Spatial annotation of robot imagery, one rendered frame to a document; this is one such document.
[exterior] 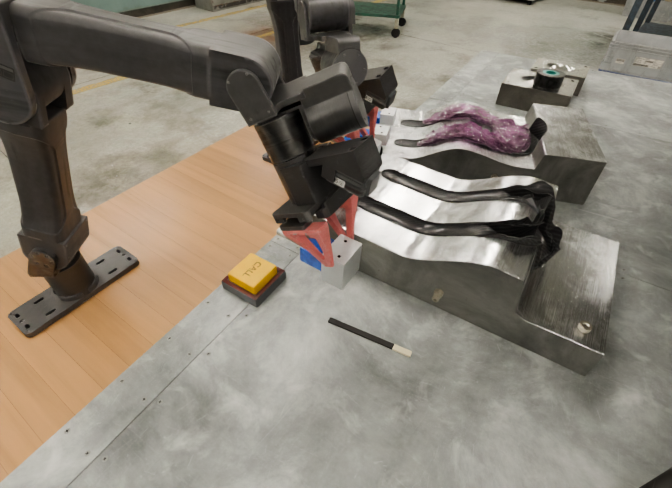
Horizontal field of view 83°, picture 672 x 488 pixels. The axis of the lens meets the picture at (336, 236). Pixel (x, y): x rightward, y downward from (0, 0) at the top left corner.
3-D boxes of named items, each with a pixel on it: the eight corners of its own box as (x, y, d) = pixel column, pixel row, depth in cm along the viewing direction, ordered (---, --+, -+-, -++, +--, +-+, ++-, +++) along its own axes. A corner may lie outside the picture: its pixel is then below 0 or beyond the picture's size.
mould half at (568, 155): (363, 171, 94) (365, 130, 86) (382, 124, 112) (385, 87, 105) (583, 205, 84) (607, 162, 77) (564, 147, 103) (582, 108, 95)
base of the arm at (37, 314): (125, 232, 66) (103, 217, 69) (-2, 309, 54) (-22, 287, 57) (141, 263, 72) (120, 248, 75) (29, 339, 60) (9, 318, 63)
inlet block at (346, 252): (269, 252, 58) (266, 226, 55) (289, 234, 62) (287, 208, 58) (341, 290, 54) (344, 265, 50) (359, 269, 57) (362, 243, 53)
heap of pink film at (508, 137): (415, 150, 90) (420, 119, 85) (423, 117, 103) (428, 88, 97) (531, 166, 85) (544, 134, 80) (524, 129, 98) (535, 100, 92)
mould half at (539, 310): (305, 246, 75) (301, 190, 66) (369, 181, 91) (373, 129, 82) (584, 376, 55) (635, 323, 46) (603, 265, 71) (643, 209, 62)
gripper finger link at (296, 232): (367, 245, 52) (342, 185, 49) (340, 278, 48) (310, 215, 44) (330, 245, 57) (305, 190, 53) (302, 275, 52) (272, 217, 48)
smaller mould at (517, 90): (495, 104, 123) (501, 82, 118) (507, 88, 132) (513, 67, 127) (561, 119, 115) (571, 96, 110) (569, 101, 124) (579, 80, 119)
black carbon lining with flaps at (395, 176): (348, 213, 71) (349, 170, 65) (387, 172, 81) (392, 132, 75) (544, 292, 58) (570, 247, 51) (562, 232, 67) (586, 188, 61)
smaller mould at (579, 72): (524, 85, 134) (530, 68, 130) (533, 74, 142) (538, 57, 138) (577, 96, 127) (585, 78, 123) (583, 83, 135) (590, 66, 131)
